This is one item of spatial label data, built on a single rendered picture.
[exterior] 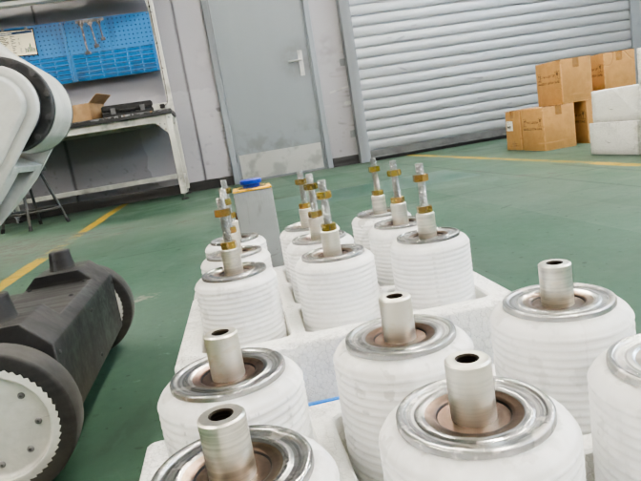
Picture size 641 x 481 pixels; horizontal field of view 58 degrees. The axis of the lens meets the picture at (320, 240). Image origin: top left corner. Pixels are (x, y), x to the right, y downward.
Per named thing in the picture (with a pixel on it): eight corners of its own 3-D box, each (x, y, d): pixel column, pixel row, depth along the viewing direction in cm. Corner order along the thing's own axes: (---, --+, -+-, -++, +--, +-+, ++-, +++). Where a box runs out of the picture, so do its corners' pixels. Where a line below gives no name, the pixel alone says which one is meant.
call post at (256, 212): (262, 357, 109) (232, 194, 103) (261, 345, 116) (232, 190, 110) (299, 349, 110) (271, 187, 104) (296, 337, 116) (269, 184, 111)
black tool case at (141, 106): (104, 121, 514) (101, 109, 512) (153, 115, 525) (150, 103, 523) (102, 118, 481) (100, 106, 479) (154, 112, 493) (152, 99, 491)
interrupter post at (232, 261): (249, 272, 68) (243, 245, 67) (236, 279, 66) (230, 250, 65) (234, 272, 69) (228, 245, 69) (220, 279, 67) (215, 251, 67)
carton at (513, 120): (542, 143, 467) (538, 106, 461) (558, 143, 444) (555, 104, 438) (506, 150, 463) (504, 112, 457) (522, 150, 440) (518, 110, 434)
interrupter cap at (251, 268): (279, 266, 69) (279, 261, 69) (237, 285, 63) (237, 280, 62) (232, 266, 73) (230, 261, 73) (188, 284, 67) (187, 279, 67)
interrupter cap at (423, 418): (428, 484, 24) (425, 469, 24) (379, 405, 31) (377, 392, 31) (592, 441, 25) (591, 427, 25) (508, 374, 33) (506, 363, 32)
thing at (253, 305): (315, 401, 72) (291, 261, 69) (268, 442, 64) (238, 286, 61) (256, 392, 78) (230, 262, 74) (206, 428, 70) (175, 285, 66)
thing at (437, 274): (495, 385, 69) (479, 237, 66) (415, 398, 69) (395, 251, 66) (471, 354, 78) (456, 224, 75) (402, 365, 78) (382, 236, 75)
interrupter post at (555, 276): (551, 315, 40) (547, 269, 40) (533, 305, 42) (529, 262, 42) (583, 308, 40) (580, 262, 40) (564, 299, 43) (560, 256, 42)
